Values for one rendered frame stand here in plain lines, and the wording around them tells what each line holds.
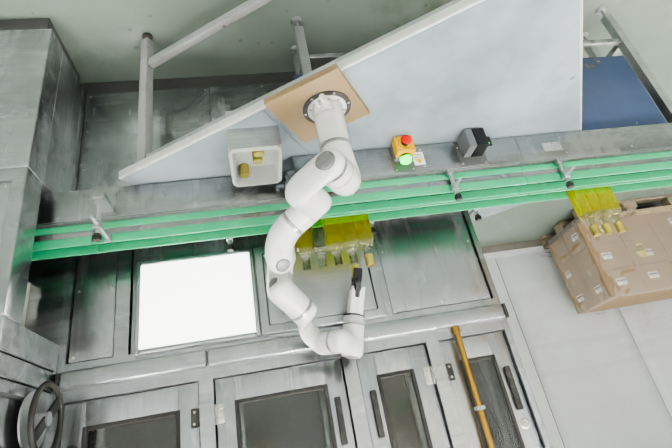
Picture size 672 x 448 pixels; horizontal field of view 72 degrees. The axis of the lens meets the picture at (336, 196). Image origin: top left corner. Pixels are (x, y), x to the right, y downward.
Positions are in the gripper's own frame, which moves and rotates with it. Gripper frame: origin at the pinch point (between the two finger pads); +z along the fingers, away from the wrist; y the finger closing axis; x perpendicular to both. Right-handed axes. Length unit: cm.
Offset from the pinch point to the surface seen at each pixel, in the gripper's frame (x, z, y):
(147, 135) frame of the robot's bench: 85, 42, 9
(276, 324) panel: 26.4, -17.6, -12.1
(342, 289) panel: 3.6, -1.5, -12.5
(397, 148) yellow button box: -9.0, 41.7, 22.7
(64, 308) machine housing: 102, -20, -16
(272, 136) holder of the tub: 35, 31, 33
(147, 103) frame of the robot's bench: 89, 57, 9
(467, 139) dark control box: -35, 49, 24
